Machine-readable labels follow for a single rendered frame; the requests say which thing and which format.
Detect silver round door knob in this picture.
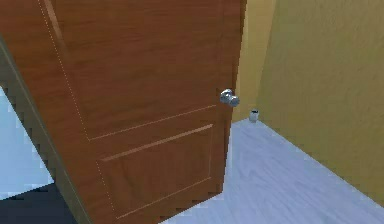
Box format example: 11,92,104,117
219,88,241,108

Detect brown wooden room door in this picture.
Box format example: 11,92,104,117
0,0,248,224

